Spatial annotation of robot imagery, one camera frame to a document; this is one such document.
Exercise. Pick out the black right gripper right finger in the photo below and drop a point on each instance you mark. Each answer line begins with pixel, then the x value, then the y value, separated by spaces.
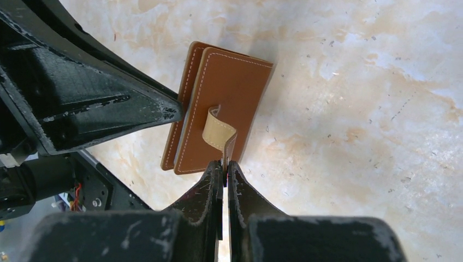
pixel 259 231

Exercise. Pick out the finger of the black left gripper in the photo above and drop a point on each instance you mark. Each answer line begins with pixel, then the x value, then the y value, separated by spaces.
pixel 66 90

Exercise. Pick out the brown leather card holder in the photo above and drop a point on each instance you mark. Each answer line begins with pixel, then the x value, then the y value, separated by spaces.
pixel 220 92

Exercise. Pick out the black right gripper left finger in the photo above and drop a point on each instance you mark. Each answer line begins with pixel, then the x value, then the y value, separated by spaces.
pixel 187 230

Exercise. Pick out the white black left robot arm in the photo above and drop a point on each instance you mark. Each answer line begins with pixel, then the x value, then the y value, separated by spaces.
pixel 28 176

